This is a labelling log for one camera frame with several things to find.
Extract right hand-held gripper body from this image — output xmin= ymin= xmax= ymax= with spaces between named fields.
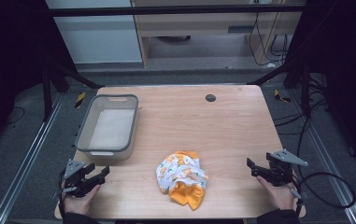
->
xmin=264 ymin=149 xmax=308 ymax=188

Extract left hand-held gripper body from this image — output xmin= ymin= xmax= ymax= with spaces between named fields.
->
xmin=59 ymin=159 xmax=101 ymax=199

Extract person's left hand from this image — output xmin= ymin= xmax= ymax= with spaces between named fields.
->
xmin=62 ymin=184 xmax=102 ymax=217

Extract person's right hand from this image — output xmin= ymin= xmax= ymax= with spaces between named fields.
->
xmin=255 ymin=175 xmax=295 ymax=211

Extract grey plastic storage bin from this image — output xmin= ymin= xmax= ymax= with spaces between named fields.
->
xmin=74 ymin=93 xmax=140 ymax=161

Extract yellow black striped tape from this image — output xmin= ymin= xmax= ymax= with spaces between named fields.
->
xmin=273 ymin=89 xmax=292 ymax=104
xmin=74 ymin=91 xmax=87 ymax=109

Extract white and orange printed garment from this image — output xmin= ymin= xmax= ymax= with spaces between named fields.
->
xmin=155 ymin=150 xmax=209 ymax=212

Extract dark curtain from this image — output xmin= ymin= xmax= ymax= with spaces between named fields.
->
xmin=0 ymin=0 xmax=78 ymax=153
xmin=286 ymin=0 xmax=356 ymax=171

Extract white cabinet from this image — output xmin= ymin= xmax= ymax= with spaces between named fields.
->
xmin=44 ymin=0 xmax=144 ymax=65

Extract light wooden desk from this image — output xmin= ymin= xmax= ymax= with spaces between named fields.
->
xmin=130 ymin=0 xmax=306 ymax=69

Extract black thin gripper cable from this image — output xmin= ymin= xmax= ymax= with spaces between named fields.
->
xmin=57 ymin=170 xmax=67 ymax=218

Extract aluminium floor rail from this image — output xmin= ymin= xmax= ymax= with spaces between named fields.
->
xmin=289 ymin=88 xmax=356 ymax=224
xmin=0 ymin=92 xmax=65 ymax=224

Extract black floor cables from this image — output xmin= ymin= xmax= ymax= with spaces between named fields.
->
xmin=273 ymin=74 xmax=329 ymax=136

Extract black looped gripper cable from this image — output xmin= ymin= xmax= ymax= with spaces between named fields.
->
xmin=293 ymin=172 xmax=356 ymax=216

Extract black metal frame stand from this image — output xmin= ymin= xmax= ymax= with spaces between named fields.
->
xmin=41 ymin=63 xmax=105 ymax=123
xmin=248 ymin=60 xmax=312 ymax=118

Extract black hanging desk cables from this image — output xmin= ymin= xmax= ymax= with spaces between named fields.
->
xmin=248 ymin=11 xmax=290 ymax=67

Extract black horizontal frame bar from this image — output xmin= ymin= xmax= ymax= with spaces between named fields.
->
xmin=48 ymin=4 xmax=306 ymax=18

